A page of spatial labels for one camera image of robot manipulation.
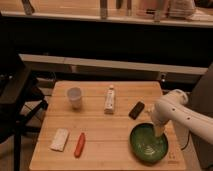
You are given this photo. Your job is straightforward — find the black cable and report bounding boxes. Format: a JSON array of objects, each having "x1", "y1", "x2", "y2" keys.
[{"x1": 179, "y1": 133, "x2": 191, "y2": 151}]

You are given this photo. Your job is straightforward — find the white sponge block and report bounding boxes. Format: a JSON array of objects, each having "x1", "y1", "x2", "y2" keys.
[{"x1": 50, "y1": 128, "x2": 69, "y2": 152}]

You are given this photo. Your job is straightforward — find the white tube with cap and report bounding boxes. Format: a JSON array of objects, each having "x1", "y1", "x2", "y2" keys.
[{"x1": 104, "y1": 85, "x2": 115, "y2": 114}]

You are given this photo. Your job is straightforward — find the black rectangular block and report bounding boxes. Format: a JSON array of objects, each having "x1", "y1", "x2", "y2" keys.
[{"x1": 129, "y1": 101, "x2": 145, "y2": 119}]

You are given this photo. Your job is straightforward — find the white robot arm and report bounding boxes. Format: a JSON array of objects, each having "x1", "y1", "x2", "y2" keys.
[{"x1": 150, "y1": 89, "x2": 213, "y2": 145}]

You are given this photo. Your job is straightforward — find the black chair frame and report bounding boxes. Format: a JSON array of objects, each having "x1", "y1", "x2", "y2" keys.
[{"x1": 0, "y1": 13, "x2": 49, "y2": 171}]

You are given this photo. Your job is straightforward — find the orange carrot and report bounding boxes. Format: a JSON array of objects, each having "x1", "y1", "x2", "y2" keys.
[{"x1": 74, "y1": 133, "x2": 86, "y2": 158}]

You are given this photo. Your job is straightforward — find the green ceramic bowl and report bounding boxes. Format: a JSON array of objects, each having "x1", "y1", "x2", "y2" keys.
[{"x1": 129, "y1": 123, "x2": 169, "y2": 164}]

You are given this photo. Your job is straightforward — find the white plastic cup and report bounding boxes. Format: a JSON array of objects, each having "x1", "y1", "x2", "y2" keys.
[{"x1": 67, "y1": 87, "x2": 82, "y2": 109}]

